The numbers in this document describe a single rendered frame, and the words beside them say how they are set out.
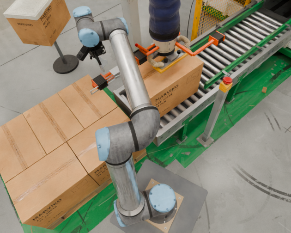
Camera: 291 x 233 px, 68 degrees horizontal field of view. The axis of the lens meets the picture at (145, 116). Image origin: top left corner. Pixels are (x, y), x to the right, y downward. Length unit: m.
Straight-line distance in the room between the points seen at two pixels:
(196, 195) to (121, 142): 0.97
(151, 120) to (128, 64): 0.28
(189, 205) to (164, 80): 0.97
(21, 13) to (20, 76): 1.20
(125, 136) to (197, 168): 1.78
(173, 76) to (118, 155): 1.19
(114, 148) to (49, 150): 1.47
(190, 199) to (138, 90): 0.97
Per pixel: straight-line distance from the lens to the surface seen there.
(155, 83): 1.79
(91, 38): 1.09
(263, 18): 3.43
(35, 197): 2.07
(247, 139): 2.75
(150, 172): 1.63
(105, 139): 0.75
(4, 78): 3.95
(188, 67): 1.92
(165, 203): 1.25
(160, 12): 1.50
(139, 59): 1.58
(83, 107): 2.29
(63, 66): 3.58
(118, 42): 1.02
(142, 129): 0.75
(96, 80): 1.51
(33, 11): 2.87
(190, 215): 1.58
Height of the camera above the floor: 2.31
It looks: 58 degrees down
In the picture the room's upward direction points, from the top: 7 degrees counter-clockwise
